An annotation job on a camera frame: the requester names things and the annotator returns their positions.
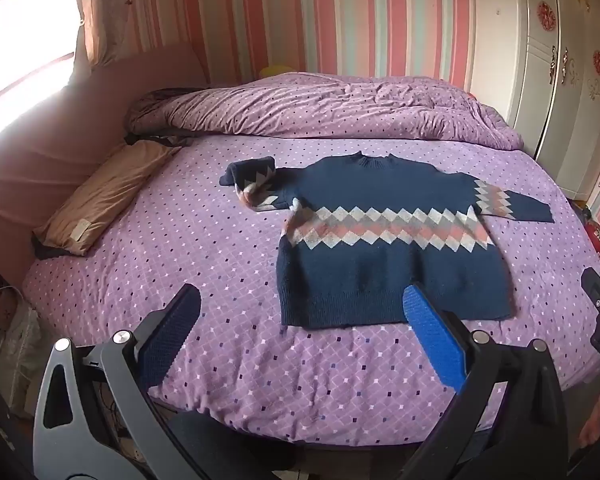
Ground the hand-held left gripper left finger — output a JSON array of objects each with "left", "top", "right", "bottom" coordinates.
[{"left": 32, "top": 283, "right": 202, "bottom": 480}]

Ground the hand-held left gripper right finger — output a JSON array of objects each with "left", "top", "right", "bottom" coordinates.
[{"left": 399, "top": 283, "right": 572, "bottom": 480}]

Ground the navy diamond-pattern knit sweater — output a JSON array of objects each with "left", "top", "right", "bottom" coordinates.
[{"left": 219, "top": 151, "right": 555, "bottom": 331}]

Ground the person's right hand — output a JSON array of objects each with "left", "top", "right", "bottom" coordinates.
[{"left": 579, "top": 382, "right": 600, "bottom": 452}]

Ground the red round object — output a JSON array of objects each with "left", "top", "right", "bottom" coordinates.
[{"left": 584, "top": 220, "right": 600, "bottom": 262}]

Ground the bed with purple dotted sheet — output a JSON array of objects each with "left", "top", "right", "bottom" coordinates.
[{"left": 22, "top": 132, "right": 600, "bottom": 447}]

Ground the tan pillow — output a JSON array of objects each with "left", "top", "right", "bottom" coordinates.
[{"left": 32, "top": 140, "right": 183, "bottom": 259}]

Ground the white plastic bag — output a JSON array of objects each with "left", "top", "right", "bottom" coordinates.
[{"left": 0, "top": 302, "right": 43, "bottom": 407}]

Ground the pink padded headboard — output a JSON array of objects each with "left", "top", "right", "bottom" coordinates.
[{"left": 0, "top": 42, "right": 212, "bottom": 288}]

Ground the purple dotted quilt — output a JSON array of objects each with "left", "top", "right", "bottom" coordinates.
[{"left": 125, "top": 72, "right": 526, "bottom": 152}]

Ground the white wardrobe with floral decals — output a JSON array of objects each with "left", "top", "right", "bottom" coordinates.
[{"left": 509, "top": 0, "right": 600, "bottom": 202}]

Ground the pink curtain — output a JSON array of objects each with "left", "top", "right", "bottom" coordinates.
[{"left": 74, "top": 0, "right": 148, "bottom": 70}]

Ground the bright window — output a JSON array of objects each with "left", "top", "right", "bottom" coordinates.
[{"left": 0, "top": 0, "right": 83, "bottom": 123}]

